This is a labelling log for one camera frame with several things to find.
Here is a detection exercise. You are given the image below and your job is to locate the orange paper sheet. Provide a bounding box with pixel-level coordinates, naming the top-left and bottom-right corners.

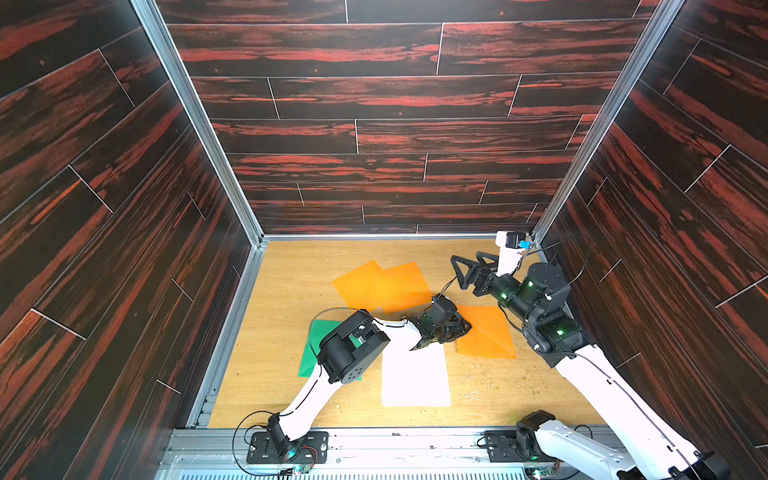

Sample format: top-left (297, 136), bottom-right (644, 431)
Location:
top-left (456, 305), bottom-right (517, 359)
top-left (370, 262), bottom-right (432, 313)
top-left (332, 260), bottom-right (384, 311)

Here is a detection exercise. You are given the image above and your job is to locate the pale yellow paper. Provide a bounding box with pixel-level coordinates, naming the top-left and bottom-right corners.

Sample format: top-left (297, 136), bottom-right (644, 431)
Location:
top-left (381, 339), bottom-right (452, 407)

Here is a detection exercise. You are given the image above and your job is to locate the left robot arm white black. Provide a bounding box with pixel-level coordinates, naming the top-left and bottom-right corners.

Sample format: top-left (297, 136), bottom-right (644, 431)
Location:
top-left (266, 294), bottom-right (472, 462)

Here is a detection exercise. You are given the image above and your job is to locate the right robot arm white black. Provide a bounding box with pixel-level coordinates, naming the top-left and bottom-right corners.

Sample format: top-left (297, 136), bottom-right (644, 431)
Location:
top-left (451, 248), bottom-right (731, 479)

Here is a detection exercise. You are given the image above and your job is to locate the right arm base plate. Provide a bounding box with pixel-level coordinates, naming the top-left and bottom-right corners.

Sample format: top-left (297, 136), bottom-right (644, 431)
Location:
top-left (477, 429), bottom-right (558, 463)

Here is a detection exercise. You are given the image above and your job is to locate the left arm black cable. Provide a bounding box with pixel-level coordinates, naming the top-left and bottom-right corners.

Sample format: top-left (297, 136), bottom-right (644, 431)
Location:
top-left (230, 305), bottom-right (361, 478)

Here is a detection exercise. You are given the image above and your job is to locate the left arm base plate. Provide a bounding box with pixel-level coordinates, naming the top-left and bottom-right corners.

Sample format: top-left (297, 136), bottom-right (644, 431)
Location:
top-left (246, 430), bottom-right (329, 465)

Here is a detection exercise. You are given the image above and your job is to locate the front aluminium frame rail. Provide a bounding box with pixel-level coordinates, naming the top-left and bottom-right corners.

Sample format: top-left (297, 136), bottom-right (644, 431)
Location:
top-left (155, 426), bottom-right (588, 479)

